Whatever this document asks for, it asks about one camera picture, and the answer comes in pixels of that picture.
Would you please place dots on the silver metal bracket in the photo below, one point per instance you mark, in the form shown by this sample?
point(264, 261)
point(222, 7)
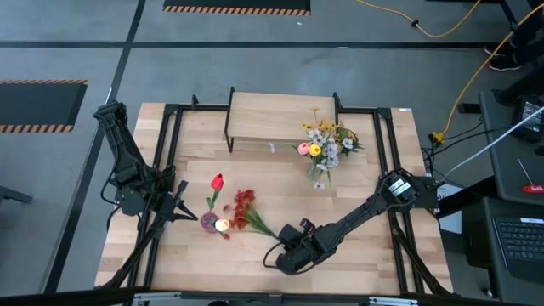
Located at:
point(157, 297)
point(393, 302)

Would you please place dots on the red artificial flower bunch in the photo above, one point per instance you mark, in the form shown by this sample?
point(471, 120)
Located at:
point(242, 208)

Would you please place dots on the grey chair leg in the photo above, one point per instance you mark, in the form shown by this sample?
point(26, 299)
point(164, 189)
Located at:
point(15, 195)

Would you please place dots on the person's shoe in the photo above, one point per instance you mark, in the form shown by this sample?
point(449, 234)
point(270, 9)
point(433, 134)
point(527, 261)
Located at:
point(503, 65)
point(497, 51)

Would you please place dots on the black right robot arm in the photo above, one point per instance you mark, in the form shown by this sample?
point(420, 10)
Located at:
point(365, 212)

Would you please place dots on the red artificial tulip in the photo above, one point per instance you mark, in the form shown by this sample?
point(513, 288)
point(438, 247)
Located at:
point(217, 182)

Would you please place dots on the black metal table frame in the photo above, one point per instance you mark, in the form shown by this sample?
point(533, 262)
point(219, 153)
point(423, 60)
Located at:
point(204, 107)

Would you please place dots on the wooden shelf with black legs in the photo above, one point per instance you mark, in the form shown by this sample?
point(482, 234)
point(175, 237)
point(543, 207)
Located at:
point(263, 117)

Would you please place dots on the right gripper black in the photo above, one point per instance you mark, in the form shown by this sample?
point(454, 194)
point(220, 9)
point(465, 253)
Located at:
point(302, 255)

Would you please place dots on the yellow artificial tulip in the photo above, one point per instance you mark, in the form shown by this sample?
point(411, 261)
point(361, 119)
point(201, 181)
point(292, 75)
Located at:
point(315, 150)

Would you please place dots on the pink artificial tulip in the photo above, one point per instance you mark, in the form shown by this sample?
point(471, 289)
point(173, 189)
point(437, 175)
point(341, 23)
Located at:
point(303, 149)

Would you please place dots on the black keyboard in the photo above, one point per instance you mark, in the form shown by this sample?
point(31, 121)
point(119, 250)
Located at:
point(520, 246)

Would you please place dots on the white box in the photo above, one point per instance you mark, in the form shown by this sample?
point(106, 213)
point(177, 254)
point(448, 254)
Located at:
point(451, 221)

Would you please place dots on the clear glass vase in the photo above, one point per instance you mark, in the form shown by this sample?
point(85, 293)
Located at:
point(316, 174)

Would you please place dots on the purple ribbed glass vase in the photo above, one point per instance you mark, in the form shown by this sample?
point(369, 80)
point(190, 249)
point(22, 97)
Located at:
point(208, 223)

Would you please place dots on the yellow artificial flower bunch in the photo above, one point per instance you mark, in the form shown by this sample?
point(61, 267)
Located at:
point(325, 126)

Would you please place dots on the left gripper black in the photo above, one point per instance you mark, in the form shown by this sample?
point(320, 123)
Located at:
point(172, 204)

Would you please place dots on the person's leg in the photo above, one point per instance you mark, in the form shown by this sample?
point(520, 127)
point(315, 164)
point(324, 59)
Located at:
point(529, 40)

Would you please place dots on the black power adapter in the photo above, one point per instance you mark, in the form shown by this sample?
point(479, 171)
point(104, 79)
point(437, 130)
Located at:
point(468, 108)

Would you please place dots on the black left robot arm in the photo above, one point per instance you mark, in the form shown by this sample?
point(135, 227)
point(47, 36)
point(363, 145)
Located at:
point(123, 157)

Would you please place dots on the black stand leg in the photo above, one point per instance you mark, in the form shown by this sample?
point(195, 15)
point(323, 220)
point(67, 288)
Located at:
point(516, 91)

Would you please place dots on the white artificial flower bunch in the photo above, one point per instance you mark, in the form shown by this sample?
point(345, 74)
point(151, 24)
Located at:
point(331, 155)

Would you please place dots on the black tablet screen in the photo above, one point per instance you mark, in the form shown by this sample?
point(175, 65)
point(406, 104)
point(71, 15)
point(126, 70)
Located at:
point(529, 117)

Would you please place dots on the black striped floor mat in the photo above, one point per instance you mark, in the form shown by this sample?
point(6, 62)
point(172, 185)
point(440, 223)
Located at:
point(238, 4)
point(38, 102)

